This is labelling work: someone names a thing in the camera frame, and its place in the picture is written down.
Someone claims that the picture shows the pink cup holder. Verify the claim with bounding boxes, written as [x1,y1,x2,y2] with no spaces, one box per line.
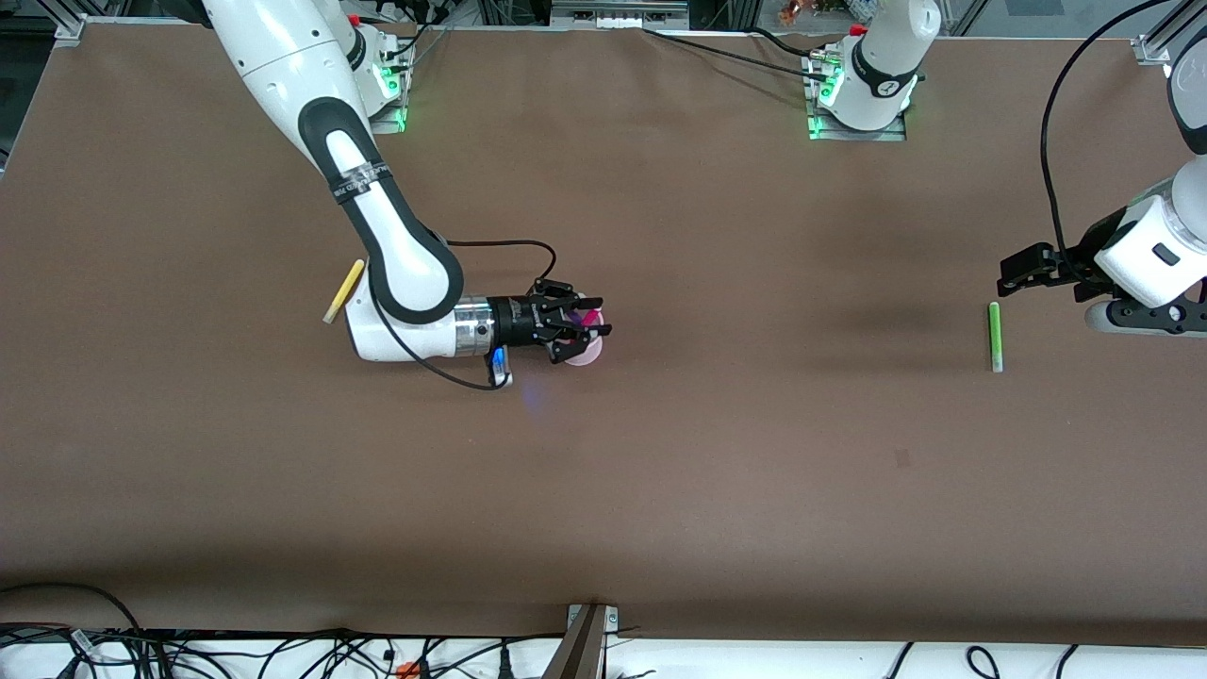
[562,297,604,367]

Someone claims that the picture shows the brown table cover sheet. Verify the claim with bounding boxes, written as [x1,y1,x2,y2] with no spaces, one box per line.
[0,24,1207,647]

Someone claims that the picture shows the yellow pen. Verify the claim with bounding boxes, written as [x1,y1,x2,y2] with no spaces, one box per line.
[322,258,366,325]

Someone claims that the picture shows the grey metal box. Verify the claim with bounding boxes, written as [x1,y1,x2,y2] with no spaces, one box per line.
[552,0,691,29]

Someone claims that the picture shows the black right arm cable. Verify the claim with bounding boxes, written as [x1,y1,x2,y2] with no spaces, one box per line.
[368,239,557,390]

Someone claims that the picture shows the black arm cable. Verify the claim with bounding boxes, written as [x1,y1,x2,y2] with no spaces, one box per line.
[1041,0,1172,276]
[368,239,557,390]

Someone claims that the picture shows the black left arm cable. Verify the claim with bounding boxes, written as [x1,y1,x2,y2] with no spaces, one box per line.
[1041,0,1172,276]

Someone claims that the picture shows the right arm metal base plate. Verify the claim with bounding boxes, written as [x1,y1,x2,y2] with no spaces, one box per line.
[363,38,408,135]

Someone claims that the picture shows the aluminium frame corner profile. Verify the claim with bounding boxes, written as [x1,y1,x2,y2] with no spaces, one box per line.
[52,0,92,43]
[1132,0,1207,67]

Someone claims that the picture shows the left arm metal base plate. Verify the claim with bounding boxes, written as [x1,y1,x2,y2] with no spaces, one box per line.
[806,52,908,142]

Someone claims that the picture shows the long black table cable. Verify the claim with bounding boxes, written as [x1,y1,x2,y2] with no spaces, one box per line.
[641,28,817,81]

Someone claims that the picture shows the metal table bracket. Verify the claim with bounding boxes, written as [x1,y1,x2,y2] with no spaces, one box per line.
[542,604,620,679]

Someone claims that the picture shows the short black table cable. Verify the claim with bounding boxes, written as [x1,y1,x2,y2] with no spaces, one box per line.
[750,26,826,62]

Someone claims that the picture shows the tangled black floor cables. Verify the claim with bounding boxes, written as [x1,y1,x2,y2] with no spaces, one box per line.
[0,624,567,679]

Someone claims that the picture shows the large black cable loop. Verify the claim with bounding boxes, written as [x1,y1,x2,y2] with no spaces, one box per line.
[0,583,144,635]

